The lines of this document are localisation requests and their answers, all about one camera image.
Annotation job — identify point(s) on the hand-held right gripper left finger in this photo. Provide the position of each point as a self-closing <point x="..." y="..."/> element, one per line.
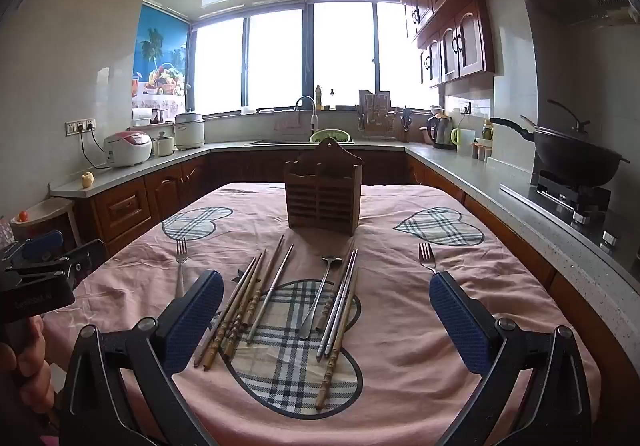
<point x="197" y="321"/>

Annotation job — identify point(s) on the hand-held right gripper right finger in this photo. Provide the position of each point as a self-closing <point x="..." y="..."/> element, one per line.
<point x="457" y="326"/>

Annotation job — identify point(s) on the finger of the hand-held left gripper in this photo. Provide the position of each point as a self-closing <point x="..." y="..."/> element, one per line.
<point x="87" y="258"/>
<point x="42" y="241"/>

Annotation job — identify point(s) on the carved light wooden chopstick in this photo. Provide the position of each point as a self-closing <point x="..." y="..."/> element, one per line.
<point x="231" y="316"/>
<point x="222" y="317"/>
<point x="245" y="306"/>
<point x="334" y="351"/>

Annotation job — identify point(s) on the brown chopsticks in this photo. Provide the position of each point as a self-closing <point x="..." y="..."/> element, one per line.
<point x="270" y="296"/>

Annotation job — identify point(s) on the metal chopstick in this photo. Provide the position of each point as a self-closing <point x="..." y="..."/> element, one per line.
<point x="336" y="306"/>
<point x="342" y="306"/>

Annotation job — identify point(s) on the wooden slatted utensil holder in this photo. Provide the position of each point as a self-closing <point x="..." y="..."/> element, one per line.
<point x="320" y="196"/>

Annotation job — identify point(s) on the person's left hand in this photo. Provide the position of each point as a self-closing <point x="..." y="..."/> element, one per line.
<point x="30" y="373"/>

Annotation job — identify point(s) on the beige round stool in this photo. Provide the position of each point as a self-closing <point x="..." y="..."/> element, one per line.
<point x="47" y="216"/>

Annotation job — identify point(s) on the wooden base cabinets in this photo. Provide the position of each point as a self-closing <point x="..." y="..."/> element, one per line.
<point x="125" y="206"/>

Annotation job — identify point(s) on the metal fork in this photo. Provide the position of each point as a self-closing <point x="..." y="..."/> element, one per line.
<point x="180" y="256"/>
<point x="427" y="256"/>

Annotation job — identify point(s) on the yellow apple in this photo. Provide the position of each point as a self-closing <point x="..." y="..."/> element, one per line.
<point x="87" y="179"/>

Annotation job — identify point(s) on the pink plaid-heart tablecloth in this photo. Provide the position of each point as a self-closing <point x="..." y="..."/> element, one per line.
<point x="395" y="376"/>

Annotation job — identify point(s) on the pink white rice cooker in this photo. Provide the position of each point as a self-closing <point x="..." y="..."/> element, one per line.
<point x="127" y="148"/>

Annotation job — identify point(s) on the long metal spoon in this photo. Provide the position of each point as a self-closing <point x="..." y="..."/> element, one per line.
<point x="320" y="293"/>

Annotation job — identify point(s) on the small white pot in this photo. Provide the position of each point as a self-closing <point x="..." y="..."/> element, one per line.
<point x="163" y="145"/>

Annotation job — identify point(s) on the small brown pitcher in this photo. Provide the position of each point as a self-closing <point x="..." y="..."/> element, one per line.
<point x="159" y="115"/>

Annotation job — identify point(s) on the large white rice cooker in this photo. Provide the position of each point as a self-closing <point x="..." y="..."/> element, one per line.
<point x="189" y="133"/>

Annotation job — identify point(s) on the black gas stove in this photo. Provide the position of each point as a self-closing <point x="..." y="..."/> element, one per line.
<point x="570" y="198"/>

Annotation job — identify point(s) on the group of condiment jars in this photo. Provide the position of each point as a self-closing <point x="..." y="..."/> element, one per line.
<point x="482" y="153"/>

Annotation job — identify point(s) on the steel electric kettle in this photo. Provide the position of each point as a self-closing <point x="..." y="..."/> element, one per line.
<point x="442" y="133"/>

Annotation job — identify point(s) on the steel kitchen sink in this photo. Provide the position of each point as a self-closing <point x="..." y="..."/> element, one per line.
<point x="275" y="142"/>

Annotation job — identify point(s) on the yellow-capped sauce bottle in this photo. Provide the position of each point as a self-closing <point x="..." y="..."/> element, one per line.
<point x="487" y="129"/>

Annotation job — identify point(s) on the black wok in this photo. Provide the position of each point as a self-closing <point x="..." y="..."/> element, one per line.
<point x="575" y="160"/>

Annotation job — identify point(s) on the wooden spatula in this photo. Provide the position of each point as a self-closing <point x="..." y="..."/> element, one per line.
<point x="528" y="123"/>

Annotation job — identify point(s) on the metal dish rack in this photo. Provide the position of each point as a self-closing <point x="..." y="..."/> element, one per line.
<point x="377" y="121"/>

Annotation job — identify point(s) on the green plastic colander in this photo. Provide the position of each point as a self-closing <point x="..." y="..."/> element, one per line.
<point x="327" y="134"/>

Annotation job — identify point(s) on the chrome kitchen faucet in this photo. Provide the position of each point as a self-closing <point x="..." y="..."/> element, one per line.
<point x="312" y="123"/>

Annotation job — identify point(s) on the yellow oil bottle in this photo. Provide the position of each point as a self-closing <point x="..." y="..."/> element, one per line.
<point x="318" y="98"/>

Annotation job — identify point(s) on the small dark-capped bottle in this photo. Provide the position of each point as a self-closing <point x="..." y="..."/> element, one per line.
<point x="331" y="100"/>

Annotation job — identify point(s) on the large kitchen window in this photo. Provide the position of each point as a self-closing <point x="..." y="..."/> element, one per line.
<point x="275" y="60"/>

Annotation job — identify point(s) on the wall socket strip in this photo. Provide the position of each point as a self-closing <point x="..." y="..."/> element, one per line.
<point x="80" y="126"/>

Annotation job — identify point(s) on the beach fruit wall poster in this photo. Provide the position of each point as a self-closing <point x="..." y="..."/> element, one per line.
<point x="160" y="50"/>

